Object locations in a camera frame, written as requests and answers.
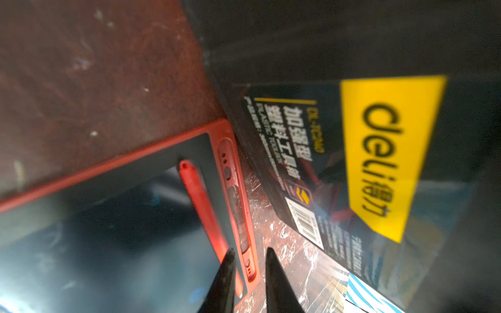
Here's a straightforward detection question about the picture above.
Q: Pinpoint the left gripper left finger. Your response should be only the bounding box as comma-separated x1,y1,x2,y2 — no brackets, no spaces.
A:
198,249,236,313

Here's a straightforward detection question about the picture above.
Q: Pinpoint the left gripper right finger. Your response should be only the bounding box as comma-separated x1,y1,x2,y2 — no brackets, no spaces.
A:
266,247,305,313

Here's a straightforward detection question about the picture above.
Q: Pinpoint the red stylus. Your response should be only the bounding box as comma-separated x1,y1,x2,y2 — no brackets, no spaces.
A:
179,157,252,301

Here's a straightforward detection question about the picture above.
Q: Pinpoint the yellow black toolbox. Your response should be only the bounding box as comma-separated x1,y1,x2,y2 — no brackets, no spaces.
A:
182,1,500,312

